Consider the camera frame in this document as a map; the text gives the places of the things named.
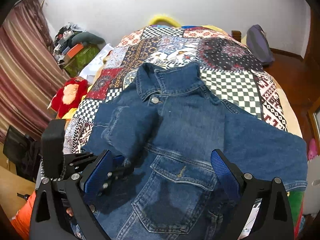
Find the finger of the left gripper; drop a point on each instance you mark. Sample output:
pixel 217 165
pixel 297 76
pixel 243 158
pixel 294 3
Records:
pixel 121 163

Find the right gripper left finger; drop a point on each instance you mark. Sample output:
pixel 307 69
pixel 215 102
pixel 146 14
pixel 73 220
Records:
pixel 49 219

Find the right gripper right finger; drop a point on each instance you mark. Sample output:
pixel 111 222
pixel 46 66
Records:
pixel 274 218

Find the blue denim jacket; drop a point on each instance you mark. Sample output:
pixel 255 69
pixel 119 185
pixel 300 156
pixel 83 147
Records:
pixel 166 124

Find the orange sleeve forearm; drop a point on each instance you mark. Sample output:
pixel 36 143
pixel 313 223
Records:
pixel 21 221

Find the black chair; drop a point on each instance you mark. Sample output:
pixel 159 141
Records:
pixel 23 151

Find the red plush toy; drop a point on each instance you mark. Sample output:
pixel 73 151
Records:
pixel 69 96

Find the pink toy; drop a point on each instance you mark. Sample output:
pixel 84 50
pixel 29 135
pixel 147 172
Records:
pixel 313 149

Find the white folded cloth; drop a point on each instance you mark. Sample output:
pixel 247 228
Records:
pixel 88 73

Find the striped maroon curtain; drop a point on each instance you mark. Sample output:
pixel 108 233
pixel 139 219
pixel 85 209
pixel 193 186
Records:
pixel 30 76

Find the green patterned storage bag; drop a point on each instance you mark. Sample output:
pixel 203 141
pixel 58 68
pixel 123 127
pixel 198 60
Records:
pixel 73 66

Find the orange box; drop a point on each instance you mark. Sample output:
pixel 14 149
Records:
pixel 77 48

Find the dark green pillow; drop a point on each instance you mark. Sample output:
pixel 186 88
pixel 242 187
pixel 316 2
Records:
pixel 86 37

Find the patchwork patterned bed quilt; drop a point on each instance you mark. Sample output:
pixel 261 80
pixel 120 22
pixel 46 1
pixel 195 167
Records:
pixel 227 67

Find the yellow plush item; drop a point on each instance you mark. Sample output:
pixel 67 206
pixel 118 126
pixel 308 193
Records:
pixel 160 18

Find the purple bag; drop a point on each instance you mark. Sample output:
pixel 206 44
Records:
pixel 258 45

